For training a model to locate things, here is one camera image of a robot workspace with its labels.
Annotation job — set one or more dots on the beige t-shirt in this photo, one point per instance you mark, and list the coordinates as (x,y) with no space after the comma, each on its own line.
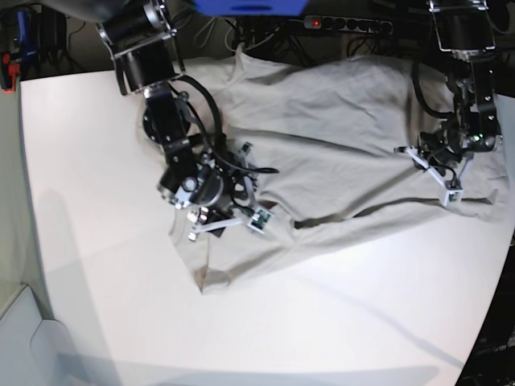
(331,133)

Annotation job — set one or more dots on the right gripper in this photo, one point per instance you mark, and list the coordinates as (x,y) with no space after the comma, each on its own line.
(201,186)

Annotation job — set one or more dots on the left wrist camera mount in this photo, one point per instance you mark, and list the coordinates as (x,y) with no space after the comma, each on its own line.
(451,192)

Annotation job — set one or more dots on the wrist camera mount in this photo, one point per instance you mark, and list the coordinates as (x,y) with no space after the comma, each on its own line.
(451,192)
(248,211)

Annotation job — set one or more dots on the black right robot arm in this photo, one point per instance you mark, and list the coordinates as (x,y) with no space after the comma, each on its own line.
(180,112)

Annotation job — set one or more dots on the blue box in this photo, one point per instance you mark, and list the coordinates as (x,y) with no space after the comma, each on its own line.
(250,7)

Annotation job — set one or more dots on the red and black clamp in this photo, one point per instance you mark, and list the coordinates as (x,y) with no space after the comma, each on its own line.
(10,71)

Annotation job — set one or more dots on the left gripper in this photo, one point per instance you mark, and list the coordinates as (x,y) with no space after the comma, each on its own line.
(447,146)

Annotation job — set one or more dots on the black power strip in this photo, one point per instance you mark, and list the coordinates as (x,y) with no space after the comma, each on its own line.
(342,24)

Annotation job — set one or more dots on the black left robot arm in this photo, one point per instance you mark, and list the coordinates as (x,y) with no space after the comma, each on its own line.
(464,35)

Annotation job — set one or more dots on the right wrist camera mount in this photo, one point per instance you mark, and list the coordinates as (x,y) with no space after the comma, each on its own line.
(248,211)

